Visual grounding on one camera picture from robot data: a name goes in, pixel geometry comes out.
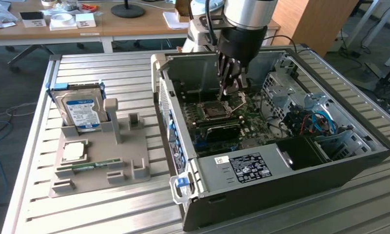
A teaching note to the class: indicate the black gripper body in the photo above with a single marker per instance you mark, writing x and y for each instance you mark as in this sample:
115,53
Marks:
244,44

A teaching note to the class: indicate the graphics card with black cooler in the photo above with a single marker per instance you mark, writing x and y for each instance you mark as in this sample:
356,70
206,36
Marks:
223,132

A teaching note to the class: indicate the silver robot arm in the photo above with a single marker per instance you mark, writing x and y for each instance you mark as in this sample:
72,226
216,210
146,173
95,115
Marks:
247,12

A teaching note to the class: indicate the metal socket cover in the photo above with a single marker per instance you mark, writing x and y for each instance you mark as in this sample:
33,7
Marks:
240,101

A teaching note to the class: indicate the silver perforated drive cage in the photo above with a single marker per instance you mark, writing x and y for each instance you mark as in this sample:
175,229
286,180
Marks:
280,97

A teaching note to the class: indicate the black installed RAM stick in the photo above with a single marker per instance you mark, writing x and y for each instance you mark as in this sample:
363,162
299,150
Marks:
218,122

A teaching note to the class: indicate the green motherboard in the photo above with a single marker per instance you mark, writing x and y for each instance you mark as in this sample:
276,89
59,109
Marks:
254,129

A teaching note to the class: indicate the white paper stack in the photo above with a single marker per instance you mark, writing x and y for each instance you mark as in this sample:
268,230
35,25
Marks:
175,23

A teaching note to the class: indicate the brown cardboard box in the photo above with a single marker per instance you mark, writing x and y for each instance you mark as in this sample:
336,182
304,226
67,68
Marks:
182,12

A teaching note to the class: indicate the wooden desk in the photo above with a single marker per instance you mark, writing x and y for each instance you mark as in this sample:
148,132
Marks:
134,26

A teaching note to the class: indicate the black round lamp base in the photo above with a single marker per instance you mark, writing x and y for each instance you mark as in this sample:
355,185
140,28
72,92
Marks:
128,11

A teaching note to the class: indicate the grey power supply unit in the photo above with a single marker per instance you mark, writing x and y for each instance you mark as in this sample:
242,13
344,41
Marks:
215,175

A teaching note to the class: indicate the silver disk bay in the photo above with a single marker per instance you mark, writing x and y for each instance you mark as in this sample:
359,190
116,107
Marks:
342,146

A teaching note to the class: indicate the white desk label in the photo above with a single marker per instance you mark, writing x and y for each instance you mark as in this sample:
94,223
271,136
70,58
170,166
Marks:
90,34

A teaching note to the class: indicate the blue case latch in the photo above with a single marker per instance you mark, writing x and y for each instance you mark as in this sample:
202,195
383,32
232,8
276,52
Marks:
180,182

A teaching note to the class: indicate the hard disk in blue caddy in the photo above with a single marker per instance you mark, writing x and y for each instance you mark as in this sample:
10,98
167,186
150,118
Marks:
82,109

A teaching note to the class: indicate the white cube box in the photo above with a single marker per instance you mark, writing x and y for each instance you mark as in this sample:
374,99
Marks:
86,20

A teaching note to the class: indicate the grey printed parts rack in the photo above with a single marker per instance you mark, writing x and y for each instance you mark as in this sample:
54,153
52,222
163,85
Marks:
94,146

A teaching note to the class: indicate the red small parts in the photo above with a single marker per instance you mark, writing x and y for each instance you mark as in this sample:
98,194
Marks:
91,7

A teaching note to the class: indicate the open black PC case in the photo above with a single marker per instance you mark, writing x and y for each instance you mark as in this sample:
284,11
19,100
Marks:
280,195

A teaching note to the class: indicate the flat white box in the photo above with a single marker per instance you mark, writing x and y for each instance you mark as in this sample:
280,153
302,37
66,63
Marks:
63,27

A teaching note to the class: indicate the white tape roll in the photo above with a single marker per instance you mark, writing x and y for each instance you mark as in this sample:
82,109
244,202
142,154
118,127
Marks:
63,18

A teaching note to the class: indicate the silver CPU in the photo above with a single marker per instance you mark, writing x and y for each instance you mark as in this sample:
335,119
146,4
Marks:
74,152

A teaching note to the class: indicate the green RAM stick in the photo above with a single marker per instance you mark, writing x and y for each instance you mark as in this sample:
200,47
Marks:
84,165

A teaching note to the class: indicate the beige tape roll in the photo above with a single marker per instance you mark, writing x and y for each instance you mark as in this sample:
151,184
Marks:
48,3

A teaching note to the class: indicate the black and white box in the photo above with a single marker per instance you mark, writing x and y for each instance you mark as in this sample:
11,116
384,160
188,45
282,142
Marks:
33,19

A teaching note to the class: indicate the white paper slip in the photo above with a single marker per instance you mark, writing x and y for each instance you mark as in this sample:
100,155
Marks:
3,25

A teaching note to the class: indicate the clear plastic bag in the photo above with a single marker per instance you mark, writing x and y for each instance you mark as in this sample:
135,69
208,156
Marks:
1,12

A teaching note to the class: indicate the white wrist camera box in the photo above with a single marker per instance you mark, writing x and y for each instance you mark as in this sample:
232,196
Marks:
200,29

